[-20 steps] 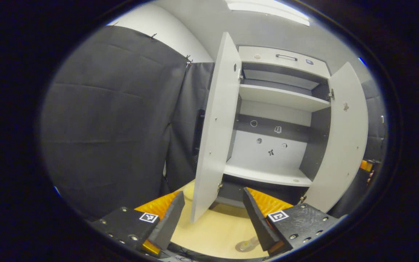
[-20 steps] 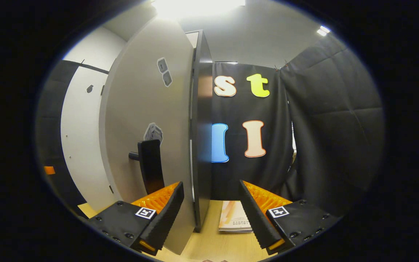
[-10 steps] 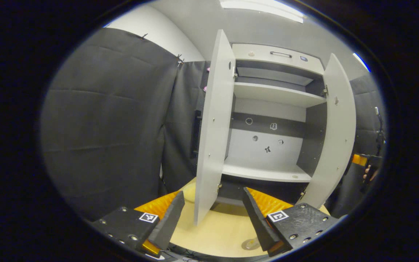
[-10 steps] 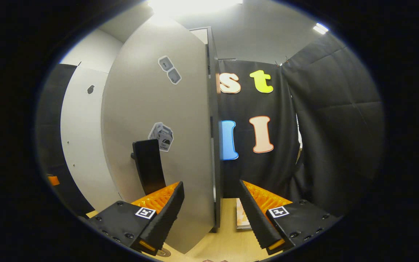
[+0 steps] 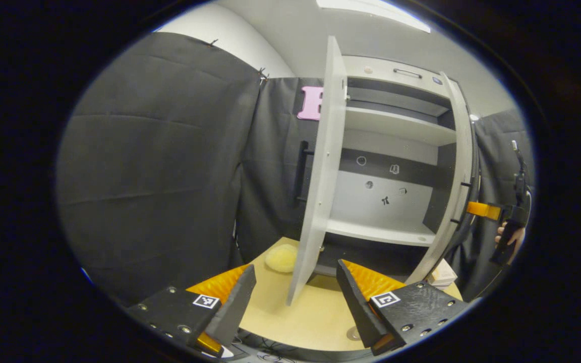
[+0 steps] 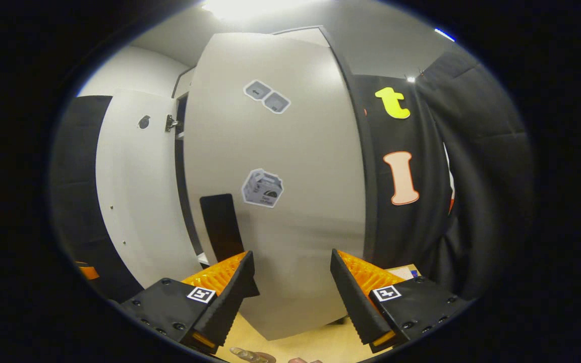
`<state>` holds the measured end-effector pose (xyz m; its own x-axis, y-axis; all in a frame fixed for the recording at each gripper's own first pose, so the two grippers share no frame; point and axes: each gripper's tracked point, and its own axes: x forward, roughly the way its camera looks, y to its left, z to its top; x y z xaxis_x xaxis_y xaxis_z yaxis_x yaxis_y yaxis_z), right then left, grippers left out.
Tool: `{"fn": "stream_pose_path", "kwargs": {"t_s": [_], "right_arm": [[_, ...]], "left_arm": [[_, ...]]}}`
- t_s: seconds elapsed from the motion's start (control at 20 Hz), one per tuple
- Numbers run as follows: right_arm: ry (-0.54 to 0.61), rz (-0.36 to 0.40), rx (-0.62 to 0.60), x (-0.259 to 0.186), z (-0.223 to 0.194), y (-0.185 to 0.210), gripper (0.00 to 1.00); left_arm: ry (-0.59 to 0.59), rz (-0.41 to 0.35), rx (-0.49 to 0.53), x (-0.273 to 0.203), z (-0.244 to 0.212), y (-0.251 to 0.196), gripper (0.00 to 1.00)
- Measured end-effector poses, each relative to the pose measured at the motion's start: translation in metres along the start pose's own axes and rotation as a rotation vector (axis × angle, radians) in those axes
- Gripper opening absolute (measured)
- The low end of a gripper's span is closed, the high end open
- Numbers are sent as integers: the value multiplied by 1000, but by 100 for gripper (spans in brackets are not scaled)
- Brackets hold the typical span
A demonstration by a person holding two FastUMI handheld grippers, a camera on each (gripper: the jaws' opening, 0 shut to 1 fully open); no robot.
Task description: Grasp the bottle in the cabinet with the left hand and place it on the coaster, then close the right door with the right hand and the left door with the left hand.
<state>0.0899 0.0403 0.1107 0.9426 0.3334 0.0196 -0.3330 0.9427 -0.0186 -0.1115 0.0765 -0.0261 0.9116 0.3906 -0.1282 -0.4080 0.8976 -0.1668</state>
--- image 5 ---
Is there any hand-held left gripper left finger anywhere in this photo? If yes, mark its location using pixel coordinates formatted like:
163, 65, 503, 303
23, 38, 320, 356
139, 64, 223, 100
125, 264, 257, 357

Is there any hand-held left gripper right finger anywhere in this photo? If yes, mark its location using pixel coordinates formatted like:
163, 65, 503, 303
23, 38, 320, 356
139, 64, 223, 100
336, 259, 473, 356

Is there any white cabinet door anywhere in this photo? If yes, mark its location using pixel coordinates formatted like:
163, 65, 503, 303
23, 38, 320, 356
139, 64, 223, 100
405, 72, 480, 285
286, 35, 347, 307

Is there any white cabinet with grey interior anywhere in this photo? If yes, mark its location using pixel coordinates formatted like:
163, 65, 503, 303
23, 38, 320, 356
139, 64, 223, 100
321, 54, 478, 283

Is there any white cabinet drawer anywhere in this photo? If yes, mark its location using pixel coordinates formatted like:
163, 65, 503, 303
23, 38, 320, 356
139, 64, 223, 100
343, 54, 455, 99

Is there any yellow sponge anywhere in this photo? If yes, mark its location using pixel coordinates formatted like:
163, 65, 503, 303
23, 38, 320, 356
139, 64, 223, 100
264, 244, 299, 274

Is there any ceiling light panel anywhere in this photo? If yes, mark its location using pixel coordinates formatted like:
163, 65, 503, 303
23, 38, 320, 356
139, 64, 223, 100
316, 0, 431, 33

